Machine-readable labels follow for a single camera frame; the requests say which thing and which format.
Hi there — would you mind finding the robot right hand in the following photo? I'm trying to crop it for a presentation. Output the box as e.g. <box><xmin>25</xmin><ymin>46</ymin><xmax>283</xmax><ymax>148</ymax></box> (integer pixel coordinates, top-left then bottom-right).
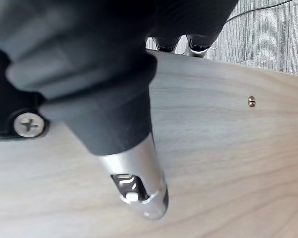
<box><xmin>0</xmin><ymin>0</ymin><xmax>240</xmax><ymax>221</ymax></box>

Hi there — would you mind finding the thin black floor cable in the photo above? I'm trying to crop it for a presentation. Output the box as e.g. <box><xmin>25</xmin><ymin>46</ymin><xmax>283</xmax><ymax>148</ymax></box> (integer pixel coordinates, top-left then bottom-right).
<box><xmin>225</xmin><ymin>0</ymin><xmax>291</xmax><ymax>23</ymax></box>

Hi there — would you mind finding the wood cabinet door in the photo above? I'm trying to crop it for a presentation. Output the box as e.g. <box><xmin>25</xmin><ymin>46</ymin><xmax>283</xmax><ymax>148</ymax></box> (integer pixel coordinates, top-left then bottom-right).
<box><xmin>0</xmin><ymin>48</ymin><xmax>298</xmax><ymax>238</ymax></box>

